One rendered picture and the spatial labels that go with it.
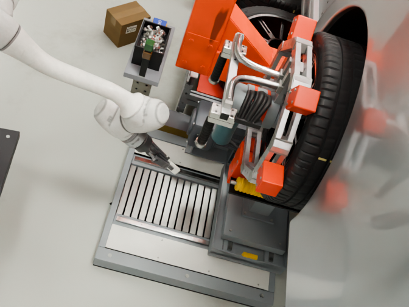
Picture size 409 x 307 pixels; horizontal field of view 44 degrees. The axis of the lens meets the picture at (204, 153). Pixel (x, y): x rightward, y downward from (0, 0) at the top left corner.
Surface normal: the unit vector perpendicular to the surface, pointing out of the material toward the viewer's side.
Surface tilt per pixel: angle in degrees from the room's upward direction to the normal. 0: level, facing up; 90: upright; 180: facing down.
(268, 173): 0
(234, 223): 0
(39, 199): 0
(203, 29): 90
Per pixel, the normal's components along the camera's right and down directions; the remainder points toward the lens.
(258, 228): 0.26, -0.58
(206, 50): -0.15, 0.77
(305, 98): 0.13, -0.04
